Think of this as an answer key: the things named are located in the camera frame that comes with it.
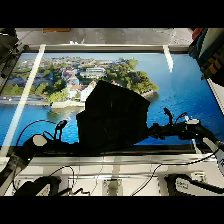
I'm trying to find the black cable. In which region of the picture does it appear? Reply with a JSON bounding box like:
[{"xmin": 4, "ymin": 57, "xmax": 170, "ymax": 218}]
[
  {"xmin": 49, "ymin": 165, "xmax": 91, "ymax": 197},
  {"xmin": 15, "ymin": 119, "xmax": 58, "ymax": 147},
  {"xmin": 130, "ymin": 148, "xmax": 222, "ymax": 197}
]

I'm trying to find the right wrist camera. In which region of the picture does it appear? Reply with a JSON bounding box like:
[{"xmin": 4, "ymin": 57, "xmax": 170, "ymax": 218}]
[{"xmin": 162, "ymin": 107, "xmax": 175, "ymax": 126}]

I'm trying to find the black garment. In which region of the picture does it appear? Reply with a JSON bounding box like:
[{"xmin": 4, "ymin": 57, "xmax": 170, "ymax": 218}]
[{"xmin": 75, "ymin": 79, "xmax": 151, "ymax": 155}]

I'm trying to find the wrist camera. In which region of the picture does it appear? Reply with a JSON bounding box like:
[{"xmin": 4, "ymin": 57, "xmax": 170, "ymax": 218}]
[
  {"xmin": 162, "ymin": 107, "xmax": 175, "ymax": 126},
  {"xmin": 53, "ymin": 119, "xmax": 69, "ymax": 141}
]

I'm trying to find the heap of clothes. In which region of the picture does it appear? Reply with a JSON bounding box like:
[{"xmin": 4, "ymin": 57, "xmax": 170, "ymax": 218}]
[{"xmin": 187, "ymin": 27, "xmax": 224, "ymax": 88}]

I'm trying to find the silver frame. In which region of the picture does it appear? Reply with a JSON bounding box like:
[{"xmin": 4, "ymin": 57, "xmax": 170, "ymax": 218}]
[{"xmin": 0, "ymin": 153, "xmax": 224, "ymax": 197}]

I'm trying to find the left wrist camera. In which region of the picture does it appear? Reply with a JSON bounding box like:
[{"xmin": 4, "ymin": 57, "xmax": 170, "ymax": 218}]
[{"xmin": 53, "ymin": 119, "xmax": 69, "ymax": 141}]

